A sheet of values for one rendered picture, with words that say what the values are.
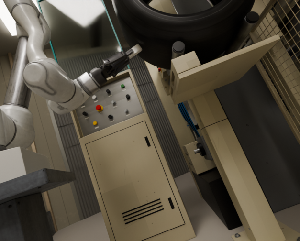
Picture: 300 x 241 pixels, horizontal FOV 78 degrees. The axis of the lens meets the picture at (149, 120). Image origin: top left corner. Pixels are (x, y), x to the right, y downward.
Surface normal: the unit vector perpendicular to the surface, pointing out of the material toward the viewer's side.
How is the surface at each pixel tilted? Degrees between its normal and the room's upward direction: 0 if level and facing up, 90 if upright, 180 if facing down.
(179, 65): 90
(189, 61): 90
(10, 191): 90
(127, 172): 90
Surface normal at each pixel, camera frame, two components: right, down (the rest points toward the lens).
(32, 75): 0.01, -0.02
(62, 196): 0.23, -0.29
